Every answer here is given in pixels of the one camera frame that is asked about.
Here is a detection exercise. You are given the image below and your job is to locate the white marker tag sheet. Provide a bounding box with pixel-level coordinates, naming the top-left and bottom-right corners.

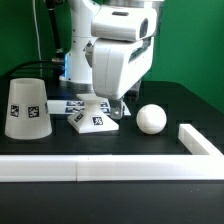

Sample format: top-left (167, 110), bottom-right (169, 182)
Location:
top-left (47, 100), bottom-right (131, 116)

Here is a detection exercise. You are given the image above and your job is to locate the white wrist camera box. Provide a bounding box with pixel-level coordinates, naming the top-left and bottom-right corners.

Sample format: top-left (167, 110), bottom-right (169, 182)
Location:
top-left (91, 6), bottom-right (157, 42)

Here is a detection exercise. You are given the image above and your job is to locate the white lamp base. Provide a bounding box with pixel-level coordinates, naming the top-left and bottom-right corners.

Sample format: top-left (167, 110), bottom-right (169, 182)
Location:
top-left (67, 93), bottom-right (119, 134)

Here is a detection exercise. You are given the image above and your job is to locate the white L-shaped fence wall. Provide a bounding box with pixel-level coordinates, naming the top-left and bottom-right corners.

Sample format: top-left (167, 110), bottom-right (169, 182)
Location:
top-left (0, 124), bottom-right (224, 182)

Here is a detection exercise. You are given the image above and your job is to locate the black hose behind robot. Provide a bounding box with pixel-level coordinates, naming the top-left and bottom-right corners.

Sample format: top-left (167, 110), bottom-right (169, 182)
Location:
top-left (44, 0), bottom-right (64, 54)

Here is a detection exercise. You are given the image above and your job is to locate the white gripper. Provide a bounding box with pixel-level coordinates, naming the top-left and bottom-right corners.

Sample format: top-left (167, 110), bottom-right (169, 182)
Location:
top-left (92, 37), bottom-right (154, 119)

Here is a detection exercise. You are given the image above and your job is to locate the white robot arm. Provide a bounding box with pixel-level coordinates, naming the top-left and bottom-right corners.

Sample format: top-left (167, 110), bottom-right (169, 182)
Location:
top-left (60, 0), bottom-right (165, 119)

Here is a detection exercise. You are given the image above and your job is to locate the black cable on table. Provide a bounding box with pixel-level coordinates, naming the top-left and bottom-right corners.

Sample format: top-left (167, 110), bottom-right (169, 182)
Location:
top-left (9, 59), bottom-right (65, 76)

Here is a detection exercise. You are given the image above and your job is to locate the white lamp shade cone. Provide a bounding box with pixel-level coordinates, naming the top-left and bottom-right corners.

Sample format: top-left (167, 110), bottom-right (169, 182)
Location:
top-left (5, 78), bottom-right (52, 140)

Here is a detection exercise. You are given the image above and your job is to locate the white lamp bulb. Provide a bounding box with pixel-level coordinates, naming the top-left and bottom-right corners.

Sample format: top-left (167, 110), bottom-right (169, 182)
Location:
top-left (136, 104), bottom-right (167, 134)

